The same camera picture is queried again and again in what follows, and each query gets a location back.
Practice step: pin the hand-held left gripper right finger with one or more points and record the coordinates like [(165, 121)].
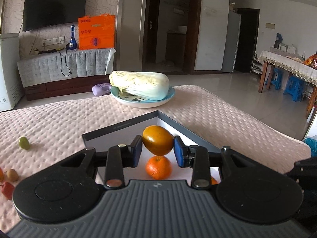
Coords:
[(180, 153)]

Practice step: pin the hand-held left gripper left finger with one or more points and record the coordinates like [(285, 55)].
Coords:
[(135, 153)]

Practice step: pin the smooth orange fruit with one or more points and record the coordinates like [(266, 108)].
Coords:
[(1, 174), (157, 140)]

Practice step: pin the grey cardboard box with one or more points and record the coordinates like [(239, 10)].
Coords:
[(111, 132)]

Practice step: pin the green round fruit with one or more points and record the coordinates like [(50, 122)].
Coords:
[(24, 143)]

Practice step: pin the brown kiwi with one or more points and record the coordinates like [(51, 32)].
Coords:
[(12, 174)]

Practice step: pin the red apple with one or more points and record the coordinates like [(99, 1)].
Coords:
[(7, 190)]

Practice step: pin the teal plastic bag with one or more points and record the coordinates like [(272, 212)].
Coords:
[(311, 146)]

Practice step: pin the light blue plate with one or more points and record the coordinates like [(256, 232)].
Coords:
[(143, 103)]

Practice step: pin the napa cabbage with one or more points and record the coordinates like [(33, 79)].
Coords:
[(141, 84)]

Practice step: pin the purple bottle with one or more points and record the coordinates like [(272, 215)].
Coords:
[(101, 89)]

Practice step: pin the blue plastic stool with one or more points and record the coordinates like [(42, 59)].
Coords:
[(294, 88), (274, 78)]

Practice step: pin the brown wooden tv cabinet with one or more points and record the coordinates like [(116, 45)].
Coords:
[(62, 86)]

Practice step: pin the wooden dining table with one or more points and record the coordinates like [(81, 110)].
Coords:
[(263, 76)]

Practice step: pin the orange snack bag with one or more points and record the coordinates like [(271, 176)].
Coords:
[(312, 60)]

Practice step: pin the lace tablecloth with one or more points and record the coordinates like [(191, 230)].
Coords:
[(284, 60)]

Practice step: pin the white checked cloth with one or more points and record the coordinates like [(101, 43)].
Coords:
[(49, 67)]

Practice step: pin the silver refrigerator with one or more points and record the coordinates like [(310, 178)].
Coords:
[(231, 42)]

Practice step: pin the orange cardboard box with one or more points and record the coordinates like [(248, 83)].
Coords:
[(97, 32)]

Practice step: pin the blue glass bottle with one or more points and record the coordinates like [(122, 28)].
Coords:
[(72, 41)]

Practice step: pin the blue kettle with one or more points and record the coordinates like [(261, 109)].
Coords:
[(278, 39)]

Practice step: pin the white chest freezer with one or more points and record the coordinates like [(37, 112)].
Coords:
[(8, 72)]

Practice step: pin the black television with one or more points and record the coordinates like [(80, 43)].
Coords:
[(54, 7)]

